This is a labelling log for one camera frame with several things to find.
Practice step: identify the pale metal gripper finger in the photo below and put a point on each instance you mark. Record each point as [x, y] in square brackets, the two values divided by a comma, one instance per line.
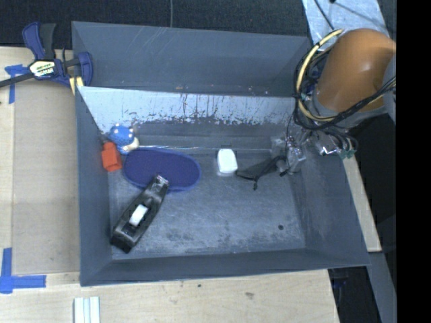
[285, 166]
[279, 145]

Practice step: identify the blue toy with white dots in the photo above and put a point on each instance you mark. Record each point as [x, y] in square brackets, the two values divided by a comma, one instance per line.
[120, 136]

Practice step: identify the black tape dispenser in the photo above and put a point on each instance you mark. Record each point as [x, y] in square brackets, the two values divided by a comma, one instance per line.
[134, 220]

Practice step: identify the grey metal bin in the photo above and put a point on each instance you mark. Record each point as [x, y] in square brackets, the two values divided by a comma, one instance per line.
[219, 214]

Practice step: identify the blue oval cloth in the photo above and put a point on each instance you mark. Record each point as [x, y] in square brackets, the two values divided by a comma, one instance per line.
[161, 168]

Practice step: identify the white rounded box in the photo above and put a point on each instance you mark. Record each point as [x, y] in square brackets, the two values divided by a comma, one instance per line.
[226, 161]

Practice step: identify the orange-red block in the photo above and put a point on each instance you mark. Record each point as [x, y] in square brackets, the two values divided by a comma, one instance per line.
[111, 158]

